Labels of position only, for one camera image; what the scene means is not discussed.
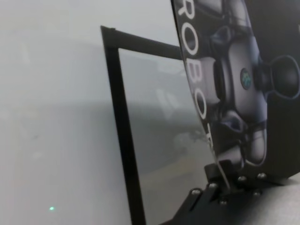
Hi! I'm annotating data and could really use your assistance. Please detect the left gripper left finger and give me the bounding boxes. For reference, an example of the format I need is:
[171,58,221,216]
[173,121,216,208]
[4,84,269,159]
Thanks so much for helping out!
[191,163,228,202]

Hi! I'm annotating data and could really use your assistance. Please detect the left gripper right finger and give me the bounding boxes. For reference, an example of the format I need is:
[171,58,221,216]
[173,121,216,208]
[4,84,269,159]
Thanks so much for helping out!
[221,159,267,195]

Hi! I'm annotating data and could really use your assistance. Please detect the black robot poster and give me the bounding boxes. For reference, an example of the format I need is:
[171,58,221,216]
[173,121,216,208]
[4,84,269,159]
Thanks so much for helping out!
[170,0,300,188]

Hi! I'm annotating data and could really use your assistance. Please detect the black tape frame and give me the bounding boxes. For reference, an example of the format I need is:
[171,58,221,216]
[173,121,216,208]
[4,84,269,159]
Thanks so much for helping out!
[100,25,186,225]

